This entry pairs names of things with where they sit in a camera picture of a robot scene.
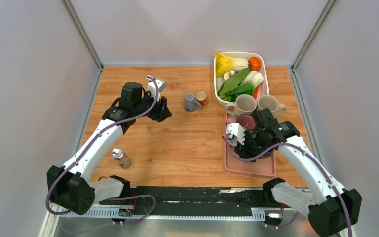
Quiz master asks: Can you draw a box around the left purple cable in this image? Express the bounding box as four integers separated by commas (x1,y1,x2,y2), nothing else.
45,75,161,226

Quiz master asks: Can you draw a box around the white mushroom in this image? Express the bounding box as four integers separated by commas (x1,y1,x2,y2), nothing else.
223,70,236,81

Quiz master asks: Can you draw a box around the orange small mug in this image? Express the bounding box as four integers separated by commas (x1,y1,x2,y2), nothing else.
195,90,208,106

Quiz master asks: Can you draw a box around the yellow napa cabbage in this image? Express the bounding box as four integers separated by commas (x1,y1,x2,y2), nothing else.
215,53,249,77

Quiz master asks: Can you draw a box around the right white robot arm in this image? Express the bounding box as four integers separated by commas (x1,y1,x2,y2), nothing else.
225,109,362,237

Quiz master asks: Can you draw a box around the small orange pumpkin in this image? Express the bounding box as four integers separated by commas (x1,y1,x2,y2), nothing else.
248,57,262,71

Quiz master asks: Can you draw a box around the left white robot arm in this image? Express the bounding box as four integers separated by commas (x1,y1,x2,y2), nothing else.
45,76,172,215

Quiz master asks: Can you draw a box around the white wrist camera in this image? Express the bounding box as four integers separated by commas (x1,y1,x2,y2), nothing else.
146,75,167,102
225,122,246,147

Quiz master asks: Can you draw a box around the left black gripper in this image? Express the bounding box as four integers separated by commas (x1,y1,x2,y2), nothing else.
133,89,173,123

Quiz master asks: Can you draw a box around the silver metal bottle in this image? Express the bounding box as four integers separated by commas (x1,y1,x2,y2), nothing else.
111,147,131,169

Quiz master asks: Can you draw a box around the purple cable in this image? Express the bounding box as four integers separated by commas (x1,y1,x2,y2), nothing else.
225,137,354,237
45,75,161,226

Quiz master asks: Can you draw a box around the orange carrot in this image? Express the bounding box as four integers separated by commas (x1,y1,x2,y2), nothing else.
252,85,260,99

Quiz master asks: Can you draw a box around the pink plastic tray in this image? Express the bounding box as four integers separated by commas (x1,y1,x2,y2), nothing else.
222,112,276,179

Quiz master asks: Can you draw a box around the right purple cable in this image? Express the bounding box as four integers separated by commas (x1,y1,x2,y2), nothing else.
225,137,354,237

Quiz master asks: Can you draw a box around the white bok choy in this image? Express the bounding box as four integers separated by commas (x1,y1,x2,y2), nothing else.
241,71,265,89

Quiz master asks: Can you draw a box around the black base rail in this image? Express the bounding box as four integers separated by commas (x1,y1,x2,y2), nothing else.
100,186,281,217

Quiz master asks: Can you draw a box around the grey-blue dotted mug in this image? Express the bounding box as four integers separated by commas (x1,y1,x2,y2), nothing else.
184,93,202,112

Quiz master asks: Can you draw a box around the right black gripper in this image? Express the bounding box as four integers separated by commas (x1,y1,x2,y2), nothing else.
234,129,270,162

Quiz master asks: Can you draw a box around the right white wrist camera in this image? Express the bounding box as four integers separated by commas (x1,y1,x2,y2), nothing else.
225,122,246,147

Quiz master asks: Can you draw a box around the tall white floral mug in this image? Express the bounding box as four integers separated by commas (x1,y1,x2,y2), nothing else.
256,95,287,115

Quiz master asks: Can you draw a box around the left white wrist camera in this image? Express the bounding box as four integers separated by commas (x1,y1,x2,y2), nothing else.
146,75,167,102

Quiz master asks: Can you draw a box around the green leafy vegetable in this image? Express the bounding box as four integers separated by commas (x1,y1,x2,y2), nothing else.
217,68,255,102

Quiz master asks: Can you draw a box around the white vegetable bin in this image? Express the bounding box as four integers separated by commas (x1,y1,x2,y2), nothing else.
213,51,270,107

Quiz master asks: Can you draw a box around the pink upside-down mug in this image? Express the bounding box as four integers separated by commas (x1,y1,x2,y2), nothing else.
225,115,256,131

